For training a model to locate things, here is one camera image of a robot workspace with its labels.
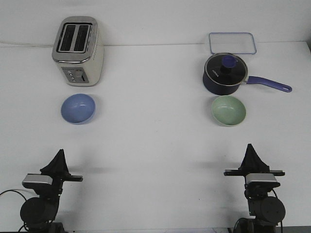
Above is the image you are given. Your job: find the white toaster power cord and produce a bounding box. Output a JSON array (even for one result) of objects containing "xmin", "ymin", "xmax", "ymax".
[{"xmin": 0, "ymin": 42, "xmax": 54, "ymax": 49}]

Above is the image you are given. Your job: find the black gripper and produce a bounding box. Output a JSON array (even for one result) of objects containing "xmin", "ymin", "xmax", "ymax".
[
  {"xmin": 40, "ymin": 149, "xmax": 83, "ymax": 192},
  {"xmin": 224, "ymin": 144, "xmax": 285, "ymax": 177}
]

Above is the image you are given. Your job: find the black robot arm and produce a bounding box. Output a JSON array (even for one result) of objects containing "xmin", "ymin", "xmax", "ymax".
[
  {"xmin": 224, "ymin": 144, "xmax": 286, "ymax": 233},
  {"xmin": 20, "ymin": 149, "xmax": 83, "ymax": 233}
]

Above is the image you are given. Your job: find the clear blue-rimmed container lid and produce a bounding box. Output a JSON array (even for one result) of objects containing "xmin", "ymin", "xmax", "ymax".
[{"xmin": 208, "ymin": 32, "xmax": 257, "ymax": 55}]

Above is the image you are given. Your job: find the dark blue saucepan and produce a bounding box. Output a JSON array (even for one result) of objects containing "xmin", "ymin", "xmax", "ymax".
[{"xmin": 203, "ymin": 70, "xmax": 293, "ymax": 96}]

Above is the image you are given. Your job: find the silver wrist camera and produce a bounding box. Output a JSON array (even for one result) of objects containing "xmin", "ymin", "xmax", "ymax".
[
  {"xmin": 245, "ymin": 173, "xmax": 277, "ymax": 185},
  {"xmin": 22, "ymin": 174, "xmax": 52, "ymax": 189}
]

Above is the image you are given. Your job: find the green bowl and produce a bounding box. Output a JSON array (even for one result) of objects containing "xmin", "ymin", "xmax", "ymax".
[{"xmin": 211, "ymin": 95, "xmax": 246, "ymax": 127}]

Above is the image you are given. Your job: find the silver two-slot toaster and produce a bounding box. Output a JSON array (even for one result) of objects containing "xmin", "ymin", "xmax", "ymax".
[{"xmin": 52, "ymin": 16, "xmax": 104, "ymax": 87}]

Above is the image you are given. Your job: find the blue bowl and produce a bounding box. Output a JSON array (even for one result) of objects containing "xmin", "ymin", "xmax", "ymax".
[{"xmin": 60, "ymin": 93, "xmax": 96, "ymax": 125}]

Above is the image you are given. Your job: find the glass pot lid blue knob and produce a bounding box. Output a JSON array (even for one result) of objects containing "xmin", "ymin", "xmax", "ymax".
[{"xmin": 205, "ymin": 53, "xmax": 248, "ymax": 86}]

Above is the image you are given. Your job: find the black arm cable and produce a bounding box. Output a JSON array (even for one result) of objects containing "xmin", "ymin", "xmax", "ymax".
[
  {"xmin": 272, "ymin": 188, "xmax": 285, "ymax": 233},
  {"xmin": 0, "ymin": 189, "xmax": 35, "ymax": 202}
]

